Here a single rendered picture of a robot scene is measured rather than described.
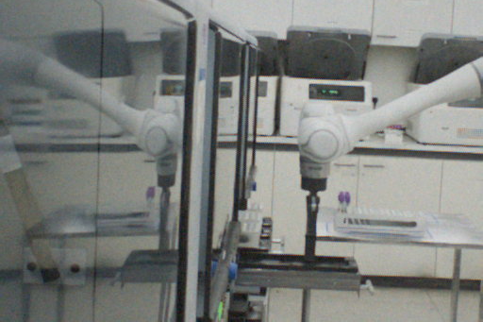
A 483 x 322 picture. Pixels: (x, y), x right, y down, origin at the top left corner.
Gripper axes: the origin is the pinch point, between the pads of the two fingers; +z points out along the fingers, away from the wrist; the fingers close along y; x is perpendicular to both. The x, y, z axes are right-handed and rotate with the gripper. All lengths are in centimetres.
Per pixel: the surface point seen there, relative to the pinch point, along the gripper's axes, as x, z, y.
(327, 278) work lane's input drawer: 4.6, 5.2, 11.3
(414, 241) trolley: 34.1, 2.6, -22.0
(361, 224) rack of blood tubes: 18.2, 0.2, -31.4
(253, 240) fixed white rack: -16.4, 0.4, -5.8
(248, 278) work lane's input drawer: -16.6, 6.2, 11.2
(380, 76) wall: 57, -43, -288
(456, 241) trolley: 48, 2, -23
